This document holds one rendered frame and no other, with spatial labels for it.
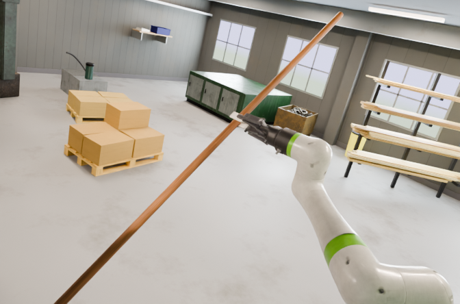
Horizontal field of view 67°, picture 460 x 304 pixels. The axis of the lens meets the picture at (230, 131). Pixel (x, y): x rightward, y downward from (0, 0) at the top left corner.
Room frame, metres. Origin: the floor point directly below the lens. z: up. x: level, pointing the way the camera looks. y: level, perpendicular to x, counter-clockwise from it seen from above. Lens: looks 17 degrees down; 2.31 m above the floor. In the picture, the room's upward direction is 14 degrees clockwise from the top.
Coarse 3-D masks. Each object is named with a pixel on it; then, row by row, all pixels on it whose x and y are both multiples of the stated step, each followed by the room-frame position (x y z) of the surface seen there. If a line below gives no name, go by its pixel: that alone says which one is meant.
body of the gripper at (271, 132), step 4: (260, 128) 1.23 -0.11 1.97; (264, 128) 1.21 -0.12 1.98; (268, 128) 1.20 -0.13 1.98; (272, 128) 1.20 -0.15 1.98; (276, 128) 1.20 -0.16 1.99; (280, 128) 1.20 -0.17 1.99; (268, 132) 1.19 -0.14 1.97; (272, 132) 1.19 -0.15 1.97; (276, 132) 1.18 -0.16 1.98; (268, 136) 1.19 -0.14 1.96; (272, 136) 1.18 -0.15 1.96; (276, 136) 1.17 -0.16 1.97; (268, 140) 1.19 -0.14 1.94; (272, 140) 1.17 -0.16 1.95; (272, 144) 1.18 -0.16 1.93
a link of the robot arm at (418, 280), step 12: (408, 276) 0.71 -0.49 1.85; (420, 276) 0.72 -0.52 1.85; (432, 276) 0.73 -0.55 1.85; (408, 288) 0.68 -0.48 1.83; (420, 288) 0.69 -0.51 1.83; (432, 288) 0.70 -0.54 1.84; (444, 288) 0.71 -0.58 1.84; (408, 300) 0.67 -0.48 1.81; (420, 300) 0.68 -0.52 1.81; (432, 300) 0.68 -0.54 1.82; (444, 300) 0.69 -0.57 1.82
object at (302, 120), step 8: (280, 112) 8.18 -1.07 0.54; (288, 112) 8.09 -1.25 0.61; (296, 112) 8.51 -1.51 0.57; (304, 112) 8.56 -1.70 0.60; (312, 112) 8.77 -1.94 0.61; (280, 120) 8.15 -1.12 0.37; (288, 120) 8.06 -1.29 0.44; (296, 120) 7.97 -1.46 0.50; (304, 120) 7.89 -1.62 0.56; (312, 120) 8.39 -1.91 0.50; (288, 128) 8.04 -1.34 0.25; (296, 128) 7.95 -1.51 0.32; (304, 128) 7.96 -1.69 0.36; (312, 128) 8.60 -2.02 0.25
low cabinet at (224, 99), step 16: (192, 80) 9.14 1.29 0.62; (208, 80) 8.75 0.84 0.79; (224, 80) 9.01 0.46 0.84; (240, 80) 9.69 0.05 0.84; (192, 96) 9.06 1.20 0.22; (208, 96) 8.66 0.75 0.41; (224, 96) 8.30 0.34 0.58; (240, 96) 7.97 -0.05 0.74; (256, 96) 8.17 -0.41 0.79; (272, 96) 8.65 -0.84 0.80; (288, 96) 9.16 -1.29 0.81; (224, 112) 8.22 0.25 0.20; (256, 112) 8.29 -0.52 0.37; (272, 112) 8.79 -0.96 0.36
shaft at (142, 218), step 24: (312, 48) 1.62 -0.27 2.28; (288, 72) 1.51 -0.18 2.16; (264, 96) 1.41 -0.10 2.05; (216, 144) 1.23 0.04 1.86; (192, 168) 1.15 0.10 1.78; (168, 192) 1.08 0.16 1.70; (144, 216) 1.01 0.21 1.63; (120, 240) 0.95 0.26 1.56; (96, 264) 0.89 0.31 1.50; (72, 288) 0.84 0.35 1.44
